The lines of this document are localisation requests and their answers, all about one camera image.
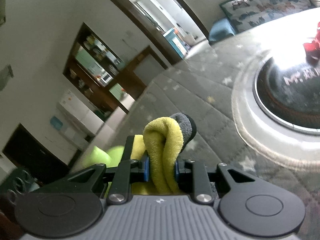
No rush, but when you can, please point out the green plastic bottle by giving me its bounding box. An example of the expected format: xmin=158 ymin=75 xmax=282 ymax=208
xmin=80 ymin=146 xmax=124 ymax=199

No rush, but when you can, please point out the round induction cooktop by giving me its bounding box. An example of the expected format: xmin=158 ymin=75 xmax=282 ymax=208
xmin=232 ymin=51 xmax=319 ymax=172

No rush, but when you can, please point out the white refrigerator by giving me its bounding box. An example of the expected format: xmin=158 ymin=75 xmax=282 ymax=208
xmin=57 ymin=90 xmax=104 ymax=137

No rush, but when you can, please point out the large butterfly print pillow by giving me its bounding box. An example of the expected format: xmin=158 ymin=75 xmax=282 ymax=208
xmin=220 ymin=0 xmax=313 ymax=33

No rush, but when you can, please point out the teal sofa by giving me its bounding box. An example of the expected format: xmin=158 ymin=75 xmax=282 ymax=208
xmin=209 ymin=0 xmax=319 ymax=44

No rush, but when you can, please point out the dark wooden shelf unit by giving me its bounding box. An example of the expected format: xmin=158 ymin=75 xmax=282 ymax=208
xmin=63 ymin=23 xmax=129 ymax=113

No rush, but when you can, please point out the yellow grey cleaning cloth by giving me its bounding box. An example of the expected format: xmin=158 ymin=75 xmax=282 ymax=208
xmin=130 ymin=113 xmax=196 ymax=195

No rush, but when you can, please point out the red plastic bag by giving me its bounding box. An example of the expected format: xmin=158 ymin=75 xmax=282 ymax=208
xmin=303 ymin=22 xmax=320 ymax=66

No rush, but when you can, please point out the grey quilted star tablecloth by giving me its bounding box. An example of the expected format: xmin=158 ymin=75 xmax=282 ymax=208
xmin=73 ymin=8 xmax=319 ymax=239

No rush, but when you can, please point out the white bucket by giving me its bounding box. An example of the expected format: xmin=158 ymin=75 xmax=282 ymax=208
xmin=183 ymin=34 xmax=197 ymax=47

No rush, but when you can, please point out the dark wooden side table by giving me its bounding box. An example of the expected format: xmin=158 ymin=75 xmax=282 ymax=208
xmin=116 ymin=46 xmax=168 ymax=100

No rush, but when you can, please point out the white microwave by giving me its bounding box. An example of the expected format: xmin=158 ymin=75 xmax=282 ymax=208
xmin=100 ymin=72 xmax=113 ymax=87

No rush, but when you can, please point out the blue white cabinet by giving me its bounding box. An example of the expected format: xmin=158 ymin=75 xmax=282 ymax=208
xmin=163 ymin=28 xmax=188 ymax=59

